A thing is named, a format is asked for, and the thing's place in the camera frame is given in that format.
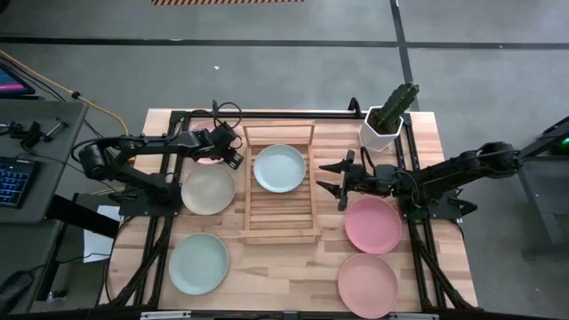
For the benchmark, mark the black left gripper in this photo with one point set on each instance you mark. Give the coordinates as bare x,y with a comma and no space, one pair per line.
233,157

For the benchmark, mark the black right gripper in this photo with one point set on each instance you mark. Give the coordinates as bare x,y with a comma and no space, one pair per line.
369,180

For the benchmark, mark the light pink plate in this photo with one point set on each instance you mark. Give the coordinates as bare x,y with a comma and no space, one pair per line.
206,160
367,285

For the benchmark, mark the beige plate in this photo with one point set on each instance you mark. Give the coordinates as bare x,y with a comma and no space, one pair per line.
208,189

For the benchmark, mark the deep pink plate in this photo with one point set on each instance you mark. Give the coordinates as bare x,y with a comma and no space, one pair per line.
373,226

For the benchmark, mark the wooden slatted shelf rack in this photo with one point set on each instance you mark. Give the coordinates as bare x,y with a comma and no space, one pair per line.
280,222

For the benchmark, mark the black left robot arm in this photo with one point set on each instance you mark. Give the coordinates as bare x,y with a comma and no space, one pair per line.
151,144

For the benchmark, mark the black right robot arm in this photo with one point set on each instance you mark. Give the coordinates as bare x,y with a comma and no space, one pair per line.
444,175

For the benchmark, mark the light blue plate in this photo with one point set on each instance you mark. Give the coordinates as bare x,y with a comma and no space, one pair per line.
279,168

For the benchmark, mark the white hexagonal plant pot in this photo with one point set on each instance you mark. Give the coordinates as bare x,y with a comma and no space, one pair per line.
371,138

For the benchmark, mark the green cactus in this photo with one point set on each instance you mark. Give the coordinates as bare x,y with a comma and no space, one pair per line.
398,104

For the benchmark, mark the pale green plate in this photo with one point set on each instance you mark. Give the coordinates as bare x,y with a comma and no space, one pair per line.
198,264

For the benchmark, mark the black flat bar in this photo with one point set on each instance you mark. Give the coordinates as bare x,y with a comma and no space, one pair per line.
84,215

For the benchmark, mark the white paper sheet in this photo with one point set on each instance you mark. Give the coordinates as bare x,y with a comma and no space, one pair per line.
95,244

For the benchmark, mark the grey side desk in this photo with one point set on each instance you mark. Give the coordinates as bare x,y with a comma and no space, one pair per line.
53,178

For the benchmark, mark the black desk clamp tool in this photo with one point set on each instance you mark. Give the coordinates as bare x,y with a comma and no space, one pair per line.
31,133

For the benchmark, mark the backlit black keyboard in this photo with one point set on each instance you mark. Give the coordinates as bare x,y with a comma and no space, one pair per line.
13,182

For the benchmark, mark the monitor with pink screen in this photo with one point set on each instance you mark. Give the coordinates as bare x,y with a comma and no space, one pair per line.
11,82

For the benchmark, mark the black computer mouse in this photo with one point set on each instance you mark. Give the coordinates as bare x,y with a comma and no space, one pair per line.
13,286

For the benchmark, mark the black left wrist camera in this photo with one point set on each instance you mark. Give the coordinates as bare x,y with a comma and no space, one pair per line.
226,133

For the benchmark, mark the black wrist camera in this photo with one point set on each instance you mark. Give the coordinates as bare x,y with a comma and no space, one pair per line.
226,133
350,156

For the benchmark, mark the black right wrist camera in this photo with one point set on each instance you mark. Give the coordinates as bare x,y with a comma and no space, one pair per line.
350,156

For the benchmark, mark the black aluminium rig frame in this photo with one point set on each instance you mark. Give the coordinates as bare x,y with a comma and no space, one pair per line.
289,114

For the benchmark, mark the silver metal bracket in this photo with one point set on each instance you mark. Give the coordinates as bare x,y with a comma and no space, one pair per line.
164,315
413,316

